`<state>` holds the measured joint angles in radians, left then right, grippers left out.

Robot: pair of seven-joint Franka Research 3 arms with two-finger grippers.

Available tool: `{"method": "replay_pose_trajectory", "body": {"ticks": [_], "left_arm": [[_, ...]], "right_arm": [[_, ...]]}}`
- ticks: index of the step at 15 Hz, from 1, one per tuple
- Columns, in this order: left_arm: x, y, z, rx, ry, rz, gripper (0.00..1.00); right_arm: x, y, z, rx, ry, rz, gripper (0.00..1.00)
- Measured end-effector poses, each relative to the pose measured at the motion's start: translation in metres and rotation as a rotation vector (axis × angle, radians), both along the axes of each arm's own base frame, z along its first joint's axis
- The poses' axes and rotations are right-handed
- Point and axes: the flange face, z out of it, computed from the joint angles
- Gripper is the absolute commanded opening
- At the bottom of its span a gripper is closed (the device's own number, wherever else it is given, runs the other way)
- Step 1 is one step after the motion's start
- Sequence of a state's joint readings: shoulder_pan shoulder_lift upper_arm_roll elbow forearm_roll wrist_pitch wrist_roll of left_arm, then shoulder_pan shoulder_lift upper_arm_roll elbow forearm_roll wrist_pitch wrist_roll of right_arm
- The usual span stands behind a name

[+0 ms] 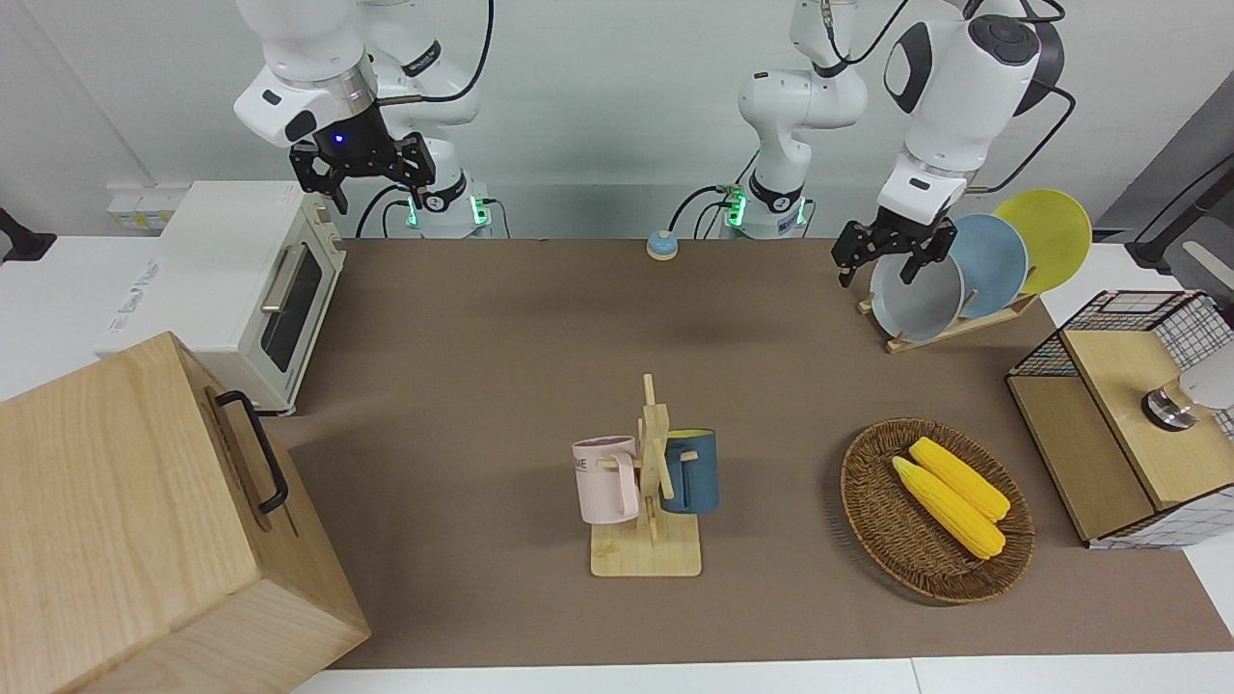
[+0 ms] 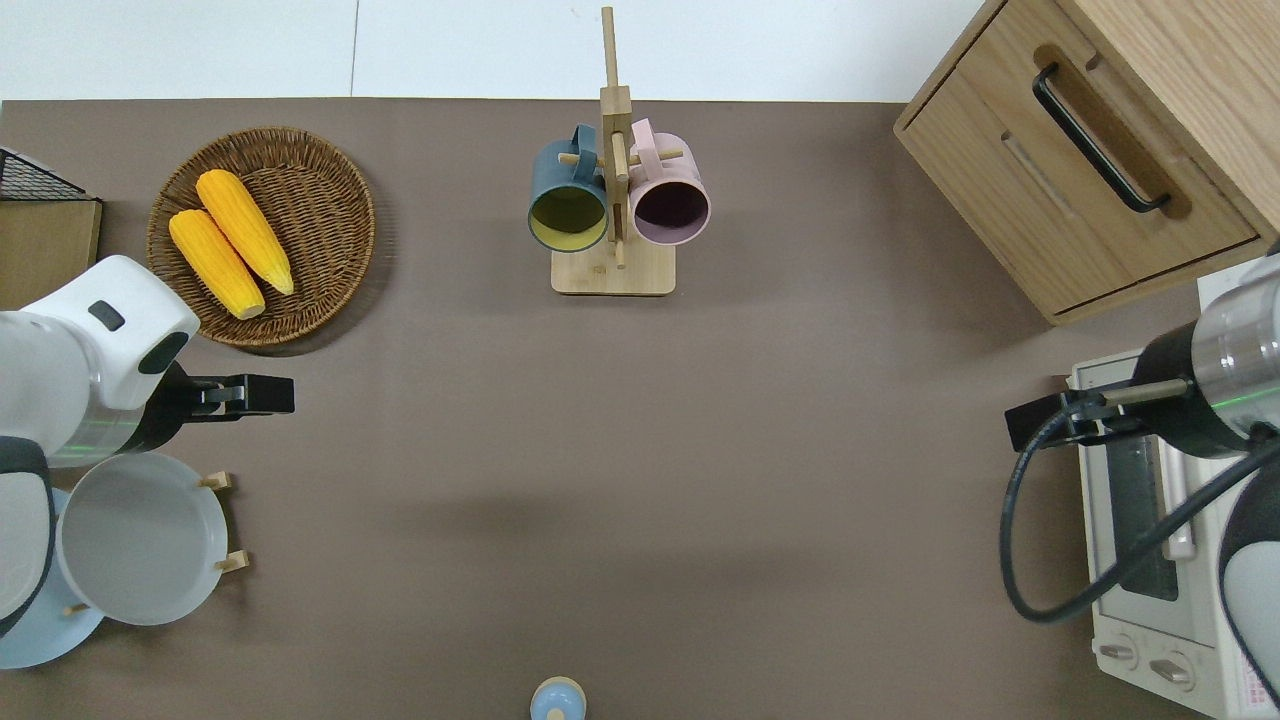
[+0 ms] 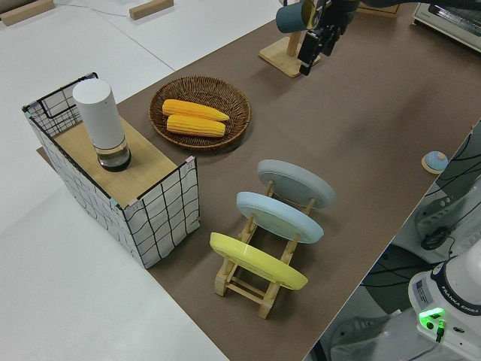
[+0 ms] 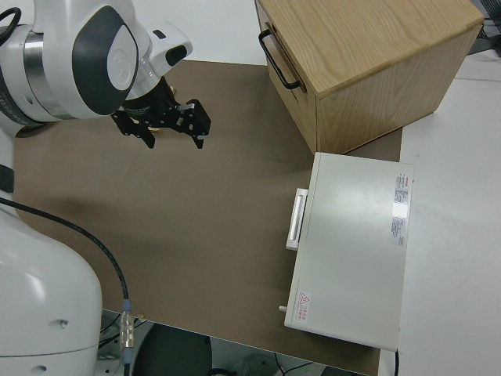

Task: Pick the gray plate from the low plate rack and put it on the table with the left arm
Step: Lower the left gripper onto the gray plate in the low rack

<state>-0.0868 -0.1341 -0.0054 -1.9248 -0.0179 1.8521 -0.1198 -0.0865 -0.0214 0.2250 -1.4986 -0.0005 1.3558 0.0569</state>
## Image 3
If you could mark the large wooden box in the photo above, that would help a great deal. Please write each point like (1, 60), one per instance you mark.
(377, 11)

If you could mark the gray plate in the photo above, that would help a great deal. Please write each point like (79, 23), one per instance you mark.
(297, 180)

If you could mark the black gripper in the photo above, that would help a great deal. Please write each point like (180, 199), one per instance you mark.
(338, 13)

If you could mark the round wicker basket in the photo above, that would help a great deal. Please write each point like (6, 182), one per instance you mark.
(233, 94)

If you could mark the wooden mug tree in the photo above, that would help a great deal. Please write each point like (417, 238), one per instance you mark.
(278, 52)

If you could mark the dark blue mug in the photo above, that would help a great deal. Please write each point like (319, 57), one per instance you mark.
(289, 17)

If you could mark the light blue plate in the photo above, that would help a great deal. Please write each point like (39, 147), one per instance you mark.
(280, 216)

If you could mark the yellow corn cob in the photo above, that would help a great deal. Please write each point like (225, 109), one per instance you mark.
(195, 110)
(195, 126)

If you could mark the low wooden plate rack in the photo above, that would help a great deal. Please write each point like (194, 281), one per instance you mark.
(240, 287)

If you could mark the white toaster oven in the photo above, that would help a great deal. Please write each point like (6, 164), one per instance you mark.
(447, 19)

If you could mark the yellow plate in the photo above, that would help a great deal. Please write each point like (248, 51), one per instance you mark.
(255, 259)

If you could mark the wooden block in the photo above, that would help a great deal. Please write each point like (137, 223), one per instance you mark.
(22, 11)
(150, 8)

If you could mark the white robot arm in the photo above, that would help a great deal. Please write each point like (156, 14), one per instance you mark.
(451, 297)

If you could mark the blue call bell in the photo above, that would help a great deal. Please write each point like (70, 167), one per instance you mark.
(434, 161)

